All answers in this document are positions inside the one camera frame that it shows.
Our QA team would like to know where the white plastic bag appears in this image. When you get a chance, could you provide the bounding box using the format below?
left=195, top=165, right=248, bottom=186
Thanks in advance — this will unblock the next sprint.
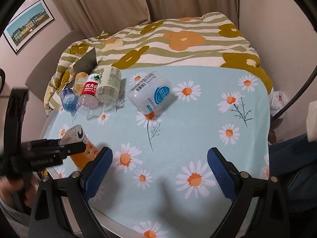
left=269, top=90, right=288, bottom=117

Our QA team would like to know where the framed houses picture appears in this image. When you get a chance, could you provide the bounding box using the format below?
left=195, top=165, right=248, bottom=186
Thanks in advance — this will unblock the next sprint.
left=4, top=0, right=55, bottom=54

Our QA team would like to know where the grey cardboard piece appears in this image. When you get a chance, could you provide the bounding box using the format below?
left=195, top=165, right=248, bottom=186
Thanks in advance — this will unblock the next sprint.
left=73, top=48, right=97, bottom=75

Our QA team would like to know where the yellow clear plastic cup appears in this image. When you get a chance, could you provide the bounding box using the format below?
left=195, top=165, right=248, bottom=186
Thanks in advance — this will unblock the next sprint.
left=73, top=72, right=89, bottom=96

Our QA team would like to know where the red-label clear bottle cup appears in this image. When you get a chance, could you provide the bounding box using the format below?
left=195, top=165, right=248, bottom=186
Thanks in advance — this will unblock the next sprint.
left=77, top=73, right=101, bottom=109

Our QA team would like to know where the dark blue trouser leg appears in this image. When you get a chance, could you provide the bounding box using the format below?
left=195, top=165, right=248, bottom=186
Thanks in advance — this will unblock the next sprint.
left=269, top=134, right=316, bottom=206

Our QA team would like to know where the striped floral quilt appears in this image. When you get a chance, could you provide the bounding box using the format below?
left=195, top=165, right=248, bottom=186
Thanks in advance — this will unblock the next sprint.
left=44, top=12, right=273, bottom=114

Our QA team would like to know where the beige curtain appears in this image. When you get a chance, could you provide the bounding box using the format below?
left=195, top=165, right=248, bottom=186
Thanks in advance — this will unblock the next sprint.
left=53, top=0, right=239, bottom=38

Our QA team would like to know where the white blue-label plastic cup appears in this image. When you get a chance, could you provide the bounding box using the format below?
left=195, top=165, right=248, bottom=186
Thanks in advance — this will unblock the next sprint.
left=127, top=71, right=172, bottom=115

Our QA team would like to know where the cream green-label bottle cup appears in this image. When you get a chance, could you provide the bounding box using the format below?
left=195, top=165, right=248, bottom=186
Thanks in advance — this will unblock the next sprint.
left=95, top=66, right=121, bottom=104

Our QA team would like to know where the left hand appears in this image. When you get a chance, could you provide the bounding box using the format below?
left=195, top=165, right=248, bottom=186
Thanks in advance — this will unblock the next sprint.
left=1, top=175, right=38, bottom=208

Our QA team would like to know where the light blue daisy tablecloth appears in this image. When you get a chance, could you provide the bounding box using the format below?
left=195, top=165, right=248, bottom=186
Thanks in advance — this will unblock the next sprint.
left=43, top=66, right=270, bottom=237

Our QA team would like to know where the black curved metal tube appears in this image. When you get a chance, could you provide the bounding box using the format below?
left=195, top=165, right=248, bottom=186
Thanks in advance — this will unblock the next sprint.
left=270, top=65, right=317, bottom=123

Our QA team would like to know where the orange dragon plastic cup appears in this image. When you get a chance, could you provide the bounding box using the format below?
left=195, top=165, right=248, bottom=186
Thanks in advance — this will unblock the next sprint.
left=59, top=125, right=99, bottom=170

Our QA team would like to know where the blue plastic bottle cup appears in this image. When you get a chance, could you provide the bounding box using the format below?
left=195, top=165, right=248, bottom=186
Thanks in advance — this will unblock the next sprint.
left=60, top=88, right=78, bottom=112

